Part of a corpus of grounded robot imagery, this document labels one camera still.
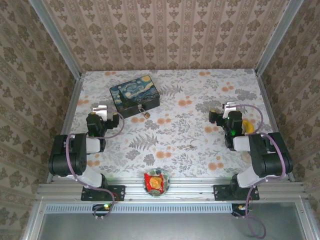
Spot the small brass padlock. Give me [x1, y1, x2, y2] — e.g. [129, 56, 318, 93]
[137, 104, 151, 119]

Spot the starry night tin box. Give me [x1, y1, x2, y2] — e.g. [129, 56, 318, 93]
[109, 74, 161, 120]

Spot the black base plate right arm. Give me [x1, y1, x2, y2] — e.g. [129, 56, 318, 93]
[213, 184, 260, 202]

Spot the black base plate left arm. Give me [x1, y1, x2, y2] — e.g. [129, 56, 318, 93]
[80, 184, 126, 202]

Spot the yellow banana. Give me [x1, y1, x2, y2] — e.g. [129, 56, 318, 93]
[241, 119, 255, 136]

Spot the floral tablecloth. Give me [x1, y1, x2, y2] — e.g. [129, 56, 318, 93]
[58, 69, 286, 180]

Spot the patterned ceramic bowl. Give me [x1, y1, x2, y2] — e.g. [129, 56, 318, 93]
[142, 167, 171, 198]

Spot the red snack packet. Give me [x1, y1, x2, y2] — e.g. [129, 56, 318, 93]
[144, 173, 167, 194]

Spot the circuit board with green light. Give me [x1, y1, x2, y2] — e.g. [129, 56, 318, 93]
[92, 203, 113, 217]

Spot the circuit board with yellow part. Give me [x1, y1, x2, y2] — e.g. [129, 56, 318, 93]
[231, 203, 251, 217]

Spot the grey metal panel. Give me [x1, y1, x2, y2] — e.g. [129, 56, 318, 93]
[23, 201, 320, 240]

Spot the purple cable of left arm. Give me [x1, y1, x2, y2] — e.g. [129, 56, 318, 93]
[65, 107, 125, 221]

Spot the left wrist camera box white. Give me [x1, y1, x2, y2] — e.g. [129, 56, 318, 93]
[92, 104, 109, 120]

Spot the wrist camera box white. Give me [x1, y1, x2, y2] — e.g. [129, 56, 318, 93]
[222, 101, 237, 116]
[92, 104, 109, 120]

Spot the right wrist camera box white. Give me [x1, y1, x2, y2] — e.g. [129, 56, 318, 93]
[222, 101, 237, 116]

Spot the aluminium side rail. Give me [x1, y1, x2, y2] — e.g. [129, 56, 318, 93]
[254, 69, 296, 183]
[46, 73, 85, 184]

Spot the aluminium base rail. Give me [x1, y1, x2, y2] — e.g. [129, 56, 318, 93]
[37, 177, 309, 203]

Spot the aluminium frame post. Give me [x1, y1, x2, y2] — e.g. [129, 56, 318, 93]
[254, 0, 305, 76]
[28, 0, 83, 77]

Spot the grey slotted cable duct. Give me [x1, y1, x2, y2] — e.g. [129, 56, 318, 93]
[44, 202, 234, 214]

